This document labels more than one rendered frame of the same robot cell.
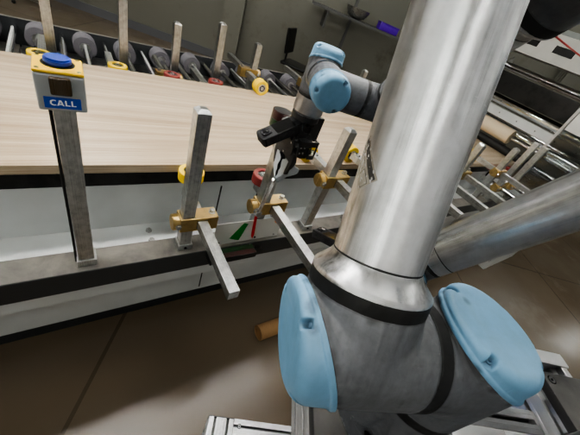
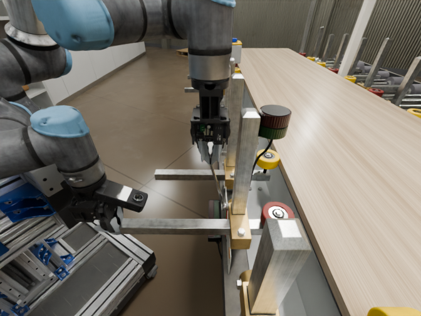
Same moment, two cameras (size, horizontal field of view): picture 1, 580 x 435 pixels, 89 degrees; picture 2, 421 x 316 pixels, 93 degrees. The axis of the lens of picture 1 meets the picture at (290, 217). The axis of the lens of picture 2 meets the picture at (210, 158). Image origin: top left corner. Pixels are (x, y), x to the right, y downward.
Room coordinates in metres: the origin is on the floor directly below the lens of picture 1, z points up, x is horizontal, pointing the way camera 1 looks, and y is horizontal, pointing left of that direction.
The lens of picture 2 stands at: (1.01, -0.20, 1.32)
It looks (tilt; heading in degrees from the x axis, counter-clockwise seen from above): 37 degrees down; 135
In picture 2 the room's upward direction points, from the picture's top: straight up
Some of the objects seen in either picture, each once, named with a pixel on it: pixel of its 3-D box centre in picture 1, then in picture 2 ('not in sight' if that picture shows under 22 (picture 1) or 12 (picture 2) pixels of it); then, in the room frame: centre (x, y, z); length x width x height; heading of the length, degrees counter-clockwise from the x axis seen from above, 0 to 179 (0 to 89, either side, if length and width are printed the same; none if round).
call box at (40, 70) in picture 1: (60, 85); (231, 52); (0.45, 0.47, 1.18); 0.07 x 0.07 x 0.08; 45
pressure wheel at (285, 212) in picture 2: (260, 185); (274, 225); (0.90, 0.15, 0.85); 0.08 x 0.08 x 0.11
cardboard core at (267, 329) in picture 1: (281, 324); not in sight; (0.96, -0.20, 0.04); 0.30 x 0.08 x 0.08; 135
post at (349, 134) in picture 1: (323, 185); (255, 311); (0.99, -0.07, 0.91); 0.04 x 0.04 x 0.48; 45
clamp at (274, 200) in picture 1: (266, 204); (239, 221); (0.83, 0.09, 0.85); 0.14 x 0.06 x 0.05; 135
